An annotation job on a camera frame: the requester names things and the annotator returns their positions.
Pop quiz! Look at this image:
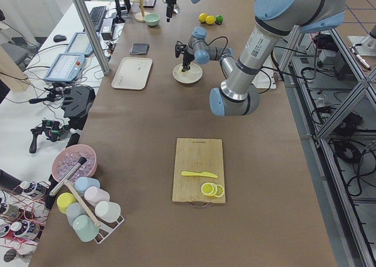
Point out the blue teach pendant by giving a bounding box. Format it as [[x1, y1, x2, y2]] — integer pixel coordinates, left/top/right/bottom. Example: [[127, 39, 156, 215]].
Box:
[[43, 53, 85, 83], [65, 32, 93, 56]]

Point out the pink bowl of ice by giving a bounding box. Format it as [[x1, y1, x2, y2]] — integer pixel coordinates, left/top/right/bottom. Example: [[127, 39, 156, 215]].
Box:
[[52, 144, 97, 182]]

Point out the yellow lemon near lime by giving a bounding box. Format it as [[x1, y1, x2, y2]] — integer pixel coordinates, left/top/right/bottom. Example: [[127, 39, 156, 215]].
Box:
[[205, 15, 216, 25]]

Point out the blue teach pendant near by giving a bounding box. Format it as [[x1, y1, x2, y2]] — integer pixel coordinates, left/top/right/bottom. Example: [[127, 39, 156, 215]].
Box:
[[43, 53, 85, 83]]

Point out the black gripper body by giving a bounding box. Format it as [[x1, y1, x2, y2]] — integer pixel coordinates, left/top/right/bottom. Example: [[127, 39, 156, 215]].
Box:
[[174, 42, 194, 69], [156, 0, 179, 18]]

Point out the lemon slice back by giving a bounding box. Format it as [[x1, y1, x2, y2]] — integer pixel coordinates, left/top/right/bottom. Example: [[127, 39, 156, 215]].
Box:
[[213, 184, 225, 198]]

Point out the grey cup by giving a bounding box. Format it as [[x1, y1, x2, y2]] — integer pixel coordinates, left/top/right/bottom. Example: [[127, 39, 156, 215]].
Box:
[[66, 202, 86, 226]]

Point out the green lime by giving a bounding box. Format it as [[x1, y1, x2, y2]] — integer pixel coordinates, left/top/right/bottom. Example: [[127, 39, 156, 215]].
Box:
[[216, 15, 224, 25]]

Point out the black keyboard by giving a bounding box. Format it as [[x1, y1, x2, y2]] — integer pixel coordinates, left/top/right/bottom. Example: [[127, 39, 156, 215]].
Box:
[[89, 6, 107, 32]]

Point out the yellow cup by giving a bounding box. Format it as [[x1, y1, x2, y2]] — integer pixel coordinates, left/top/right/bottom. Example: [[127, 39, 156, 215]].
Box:
[[56, 192, 77, 214]]

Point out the blue cup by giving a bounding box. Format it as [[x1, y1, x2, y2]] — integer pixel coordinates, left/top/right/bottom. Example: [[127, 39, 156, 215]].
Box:
[[74, 176, 100, 196]]

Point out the grey folded cloth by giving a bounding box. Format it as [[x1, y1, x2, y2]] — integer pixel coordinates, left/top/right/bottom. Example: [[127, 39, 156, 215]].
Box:
[[130, 43, 149, 55]]

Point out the cream rabbit tray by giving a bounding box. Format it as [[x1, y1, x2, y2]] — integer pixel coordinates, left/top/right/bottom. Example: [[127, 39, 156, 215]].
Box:
[[111, 57, 153, 91]]

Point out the aluminium frame post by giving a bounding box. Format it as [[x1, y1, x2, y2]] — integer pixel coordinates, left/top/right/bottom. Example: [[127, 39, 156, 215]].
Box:
[[72, 0, 110, 75]]

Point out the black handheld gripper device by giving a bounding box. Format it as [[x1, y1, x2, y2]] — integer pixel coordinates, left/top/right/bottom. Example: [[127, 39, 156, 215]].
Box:
[[29, 119, 70, 153]]

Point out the mint green cup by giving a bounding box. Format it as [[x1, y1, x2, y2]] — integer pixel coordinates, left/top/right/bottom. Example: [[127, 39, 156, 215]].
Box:
[[72, 215, 99, 242]]

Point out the steel muddler black tip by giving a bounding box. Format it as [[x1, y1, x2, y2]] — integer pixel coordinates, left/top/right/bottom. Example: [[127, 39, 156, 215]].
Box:
[[49, 156, 87, 197]]

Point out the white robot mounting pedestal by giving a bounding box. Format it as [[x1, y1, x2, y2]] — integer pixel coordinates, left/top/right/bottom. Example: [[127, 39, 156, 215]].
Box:
[[252, 68, 277, 89]]

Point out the black computer mouse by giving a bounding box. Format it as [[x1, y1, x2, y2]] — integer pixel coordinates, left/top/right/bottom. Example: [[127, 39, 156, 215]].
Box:
[[53, 34, 67, 42]]

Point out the yellow lemon outer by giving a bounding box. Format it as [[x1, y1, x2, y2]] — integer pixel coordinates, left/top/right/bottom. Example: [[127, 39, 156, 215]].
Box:
[[199, 13, 207, 23]]

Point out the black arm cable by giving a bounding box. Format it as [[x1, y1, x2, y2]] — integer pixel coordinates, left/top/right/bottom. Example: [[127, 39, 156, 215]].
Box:
[[205, 36, 233, 62]]

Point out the yellow plastic knife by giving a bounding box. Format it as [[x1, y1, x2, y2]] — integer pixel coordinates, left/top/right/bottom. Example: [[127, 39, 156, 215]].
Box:
[[181, 171, 218, 179]]

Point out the pink cup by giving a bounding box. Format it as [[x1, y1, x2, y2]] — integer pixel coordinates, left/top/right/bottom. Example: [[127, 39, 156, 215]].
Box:
[[84, 186, 110, 207]]

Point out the white wire cup rack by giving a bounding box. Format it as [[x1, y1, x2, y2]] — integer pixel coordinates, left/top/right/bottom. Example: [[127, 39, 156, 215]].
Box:
[[89, 211, 125, 244]]

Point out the mint green bowl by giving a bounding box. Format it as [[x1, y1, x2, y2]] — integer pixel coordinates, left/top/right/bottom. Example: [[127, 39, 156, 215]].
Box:
[[144, 13, 160, 27]]

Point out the blue teach pendant far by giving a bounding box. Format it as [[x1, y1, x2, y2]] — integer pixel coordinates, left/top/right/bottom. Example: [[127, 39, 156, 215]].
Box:
[[65, 32, 93, 56]]

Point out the white cup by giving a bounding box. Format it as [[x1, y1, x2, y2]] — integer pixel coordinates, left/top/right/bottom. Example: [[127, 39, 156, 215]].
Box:
[[95, 201, 121, 223]]

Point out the cream round plate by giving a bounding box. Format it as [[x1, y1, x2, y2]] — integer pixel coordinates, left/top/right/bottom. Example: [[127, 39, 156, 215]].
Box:
[[172, 63, 203, 84]]

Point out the wooden mug tree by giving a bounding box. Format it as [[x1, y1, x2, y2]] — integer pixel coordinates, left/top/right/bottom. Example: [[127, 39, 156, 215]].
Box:
[[133, 0, 150, 22]]

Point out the bamboo cutting board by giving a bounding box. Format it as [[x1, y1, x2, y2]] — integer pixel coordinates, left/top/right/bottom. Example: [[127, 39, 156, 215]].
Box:
[[172, 138, 226, 206]]

